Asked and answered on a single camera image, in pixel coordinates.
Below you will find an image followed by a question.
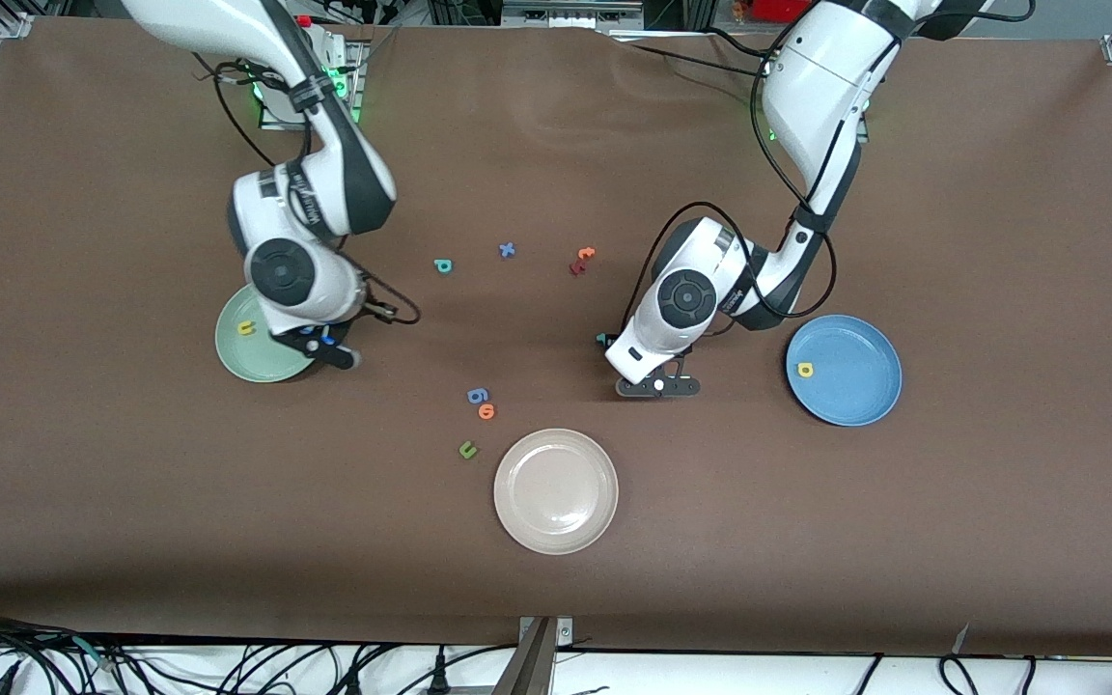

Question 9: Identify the green plate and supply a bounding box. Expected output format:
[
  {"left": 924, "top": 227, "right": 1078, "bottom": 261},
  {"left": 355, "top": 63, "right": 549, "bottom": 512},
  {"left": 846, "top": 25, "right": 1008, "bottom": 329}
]
[{"left": 215, "top": 280, "right": 320, "bottom": 384}]

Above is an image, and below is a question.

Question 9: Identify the brown table cover sheet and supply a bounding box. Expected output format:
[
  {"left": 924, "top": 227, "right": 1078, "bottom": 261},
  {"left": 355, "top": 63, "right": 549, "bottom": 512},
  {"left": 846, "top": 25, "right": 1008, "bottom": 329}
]
[{"left": 0, "top": 14, "right": 1112, "bottom": 657}]

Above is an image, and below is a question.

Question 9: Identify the blue plate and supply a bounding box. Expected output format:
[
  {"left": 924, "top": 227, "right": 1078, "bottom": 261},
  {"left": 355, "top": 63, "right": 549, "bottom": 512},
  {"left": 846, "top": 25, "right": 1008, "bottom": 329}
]
[{"left": 786, "top": 315, "right": 904, "bottom": 428}]

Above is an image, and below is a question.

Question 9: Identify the beige plate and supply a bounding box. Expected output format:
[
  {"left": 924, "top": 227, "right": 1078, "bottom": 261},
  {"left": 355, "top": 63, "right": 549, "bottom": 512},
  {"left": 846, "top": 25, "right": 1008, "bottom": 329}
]
[{"left": 493, "top": 429, "right": 620, "bottom": 556}]

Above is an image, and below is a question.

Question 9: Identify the metal table bracket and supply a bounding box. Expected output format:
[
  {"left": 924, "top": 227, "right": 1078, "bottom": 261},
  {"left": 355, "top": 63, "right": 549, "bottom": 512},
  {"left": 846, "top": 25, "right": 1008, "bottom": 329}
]
[{"left": 490, "top": 616, "right": 576, "bottom": 695}]

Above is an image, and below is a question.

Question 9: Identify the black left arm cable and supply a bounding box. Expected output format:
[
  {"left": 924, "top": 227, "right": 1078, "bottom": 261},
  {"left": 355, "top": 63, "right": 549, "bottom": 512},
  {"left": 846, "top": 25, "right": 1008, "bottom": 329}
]
[{"left": 622, "top": 19, "right": 839, "bottom": 334}]

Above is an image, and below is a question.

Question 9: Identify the grey device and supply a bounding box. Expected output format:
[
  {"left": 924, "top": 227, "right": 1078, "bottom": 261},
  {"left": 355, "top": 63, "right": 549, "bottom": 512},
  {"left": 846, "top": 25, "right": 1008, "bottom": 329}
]
[{"left": 501, "top": 0, "right": 646, "bottom": 30}]

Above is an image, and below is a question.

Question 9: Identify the red box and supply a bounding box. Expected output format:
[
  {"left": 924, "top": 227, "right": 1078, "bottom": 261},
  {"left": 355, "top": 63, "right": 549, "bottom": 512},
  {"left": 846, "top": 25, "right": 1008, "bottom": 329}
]
[{"left": 749, "top": 0, "right": 816, "bottom": 24}]

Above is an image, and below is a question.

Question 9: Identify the black cable loop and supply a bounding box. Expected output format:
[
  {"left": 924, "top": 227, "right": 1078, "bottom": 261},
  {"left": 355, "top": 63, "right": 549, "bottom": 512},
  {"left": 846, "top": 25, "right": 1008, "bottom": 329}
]
[{"left": 937, "top": 654, "right": 980, "bottom": 695}]

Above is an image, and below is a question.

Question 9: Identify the black cable on table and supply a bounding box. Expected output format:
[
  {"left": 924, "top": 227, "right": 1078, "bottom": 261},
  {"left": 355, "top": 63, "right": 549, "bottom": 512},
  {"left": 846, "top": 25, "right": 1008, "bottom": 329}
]
[
  {"left": 701, "top": 27, "right": 777, "bottom": 59},
  {"left": 609, "top": 37, "right": 771, "bottom": 80}
]

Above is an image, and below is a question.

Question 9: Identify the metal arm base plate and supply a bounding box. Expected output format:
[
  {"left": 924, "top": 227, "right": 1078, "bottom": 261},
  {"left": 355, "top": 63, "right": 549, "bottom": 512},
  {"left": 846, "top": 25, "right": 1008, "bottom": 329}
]
[{"left": 257, "top": 39, "right": 370, "bottom": 131}]

